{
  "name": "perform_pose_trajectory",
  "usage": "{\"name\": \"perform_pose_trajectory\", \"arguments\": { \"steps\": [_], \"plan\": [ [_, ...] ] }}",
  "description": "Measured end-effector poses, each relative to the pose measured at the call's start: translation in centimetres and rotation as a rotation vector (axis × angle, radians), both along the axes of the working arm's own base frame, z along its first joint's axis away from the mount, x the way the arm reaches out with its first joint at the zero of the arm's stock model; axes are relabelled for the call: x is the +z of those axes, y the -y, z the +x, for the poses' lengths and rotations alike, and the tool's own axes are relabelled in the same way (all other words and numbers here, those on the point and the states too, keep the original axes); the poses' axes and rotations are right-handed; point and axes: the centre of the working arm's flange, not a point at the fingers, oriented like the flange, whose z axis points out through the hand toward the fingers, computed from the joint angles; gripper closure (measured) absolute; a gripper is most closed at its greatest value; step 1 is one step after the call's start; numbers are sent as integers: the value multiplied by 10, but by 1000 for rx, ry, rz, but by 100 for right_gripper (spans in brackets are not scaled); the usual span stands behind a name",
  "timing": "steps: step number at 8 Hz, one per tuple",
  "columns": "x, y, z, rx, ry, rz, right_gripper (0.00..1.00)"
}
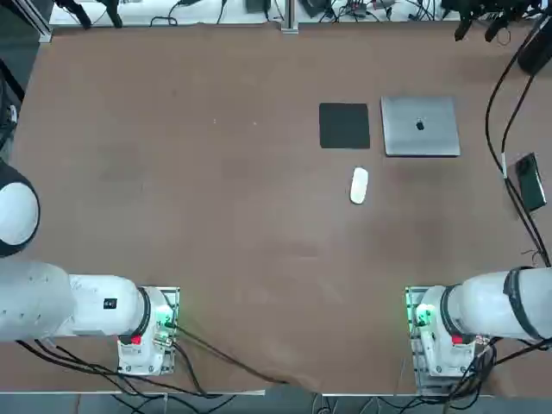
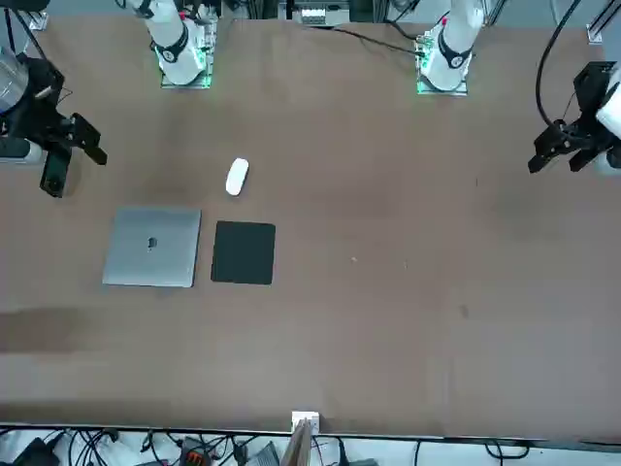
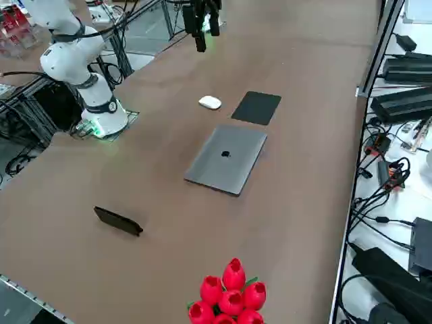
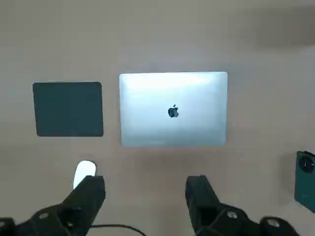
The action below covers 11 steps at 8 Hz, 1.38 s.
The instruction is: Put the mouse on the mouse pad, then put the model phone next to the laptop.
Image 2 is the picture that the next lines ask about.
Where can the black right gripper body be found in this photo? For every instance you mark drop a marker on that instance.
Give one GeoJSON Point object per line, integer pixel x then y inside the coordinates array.
{"type": "Point", "coordinates": [41, 97]}

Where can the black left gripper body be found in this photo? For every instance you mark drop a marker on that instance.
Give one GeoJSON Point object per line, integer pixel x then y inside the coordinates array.
{"type": "Point", "coordinates": [594, 92]}

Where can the white computer mouse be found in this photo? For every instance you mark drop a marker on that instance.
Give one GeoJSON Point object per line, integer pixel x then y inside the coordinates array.
{"type": "Point", "coordinates": [238, 177]}

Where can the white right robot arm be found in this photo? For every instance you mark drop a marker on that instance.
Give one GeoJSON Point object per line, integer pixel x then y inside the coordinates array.
{"type": "Point", "coordinates": [172, 43]}

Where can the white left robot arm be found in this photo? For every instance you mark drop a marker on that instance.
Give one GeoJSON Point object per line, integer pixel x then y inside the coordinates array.
{"type": "Point", "coordinates": [451, 48]}

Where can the grey closed laptop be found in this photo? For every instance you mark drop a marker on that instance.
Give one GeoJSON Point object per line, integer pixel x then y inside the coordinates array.
{"type": "Point", "coordinates": [145, 262]}

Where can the black mouse pad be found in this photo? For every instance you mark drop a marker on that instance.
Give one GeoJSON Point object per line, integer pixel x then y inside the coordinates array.
{"type": "Point", "coordinates": [242, 252]}

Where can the white terminal block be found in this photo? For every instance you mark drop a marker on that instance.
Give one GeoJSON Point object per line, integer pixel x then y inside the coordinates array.
{"type": "Point", "coordinates": [314, 15]}

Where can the orange and black device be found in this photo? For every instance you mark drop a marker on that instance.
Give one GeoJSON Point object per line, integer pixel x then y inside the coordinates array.
{"type": "Point", "coordinates": [194, 456]}

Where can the grey power adapter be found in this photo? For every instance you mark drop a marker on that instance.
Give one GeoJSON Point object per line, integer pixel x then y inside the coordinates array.
{"type": "Point", "coordinates": [267, 456]}

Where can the wooden board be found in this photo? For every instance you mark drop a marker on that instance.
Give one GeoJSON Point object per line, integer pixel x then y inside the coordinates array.
{"type": "Point", "coordinates": [298, 446]}

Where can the aluminium frame bracket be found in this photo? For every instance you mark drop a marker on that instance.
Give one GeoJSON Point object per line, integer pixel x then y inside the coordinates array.
{"type": "Point", "coordinates": [596, 33]}
{"type": "Point", "coordinates": [39, 20]}

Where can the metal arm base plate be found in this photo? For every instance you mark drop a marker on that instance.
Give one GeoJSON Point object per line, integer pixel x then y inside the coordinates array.
{"type": "Point", "coordinates": [461, 91]}
{"type": "Point", "coordinates": [167, 85]}

